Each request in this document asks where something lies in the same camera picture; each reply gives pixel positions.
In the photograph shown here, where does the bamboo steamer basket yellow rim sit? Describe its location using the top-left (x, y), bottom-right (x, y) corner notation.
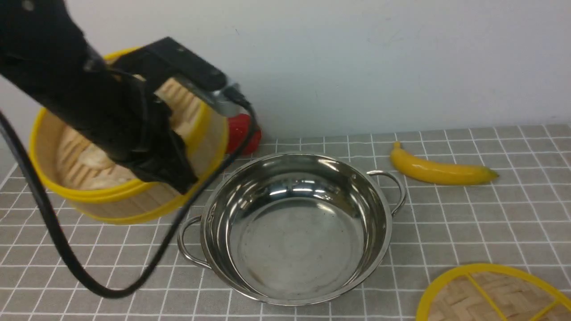
top-left (29, 47), bottom-right (231, 225)

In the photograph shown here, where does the woven bamboo steamer lid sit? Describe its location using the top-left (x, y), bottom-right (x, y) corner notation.
top-left (415, 263), bottom-right (571, 321)

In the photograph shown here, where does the red bell pepper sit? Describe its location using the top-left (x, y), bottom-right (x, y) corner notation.
top-left (226, 113), bottom-right (262, 155)

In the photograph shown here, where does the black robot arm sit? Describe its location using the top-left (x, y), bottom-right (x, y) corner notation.
top-left (0, 0), bottom-right (198, 193)

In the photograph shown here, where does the yellow banana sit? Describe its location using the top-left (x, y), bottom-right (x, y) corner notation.
top-left (390, 141), bottom-right (500, 185)

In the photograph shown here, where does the black camera cable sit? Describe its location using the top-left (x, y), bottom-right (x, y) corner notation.
top-left (0, 87), bottom-right (259, 299)

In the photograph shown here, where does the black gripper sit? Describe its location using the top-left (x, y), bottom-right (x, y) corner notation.
top-left (101, 80), bottom-right (198, 194)

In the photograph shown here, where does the stainless steel two-handled pot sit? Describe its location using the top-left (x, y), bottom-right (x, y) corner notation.
top-left (177, 152), bottom-right (407, 306)

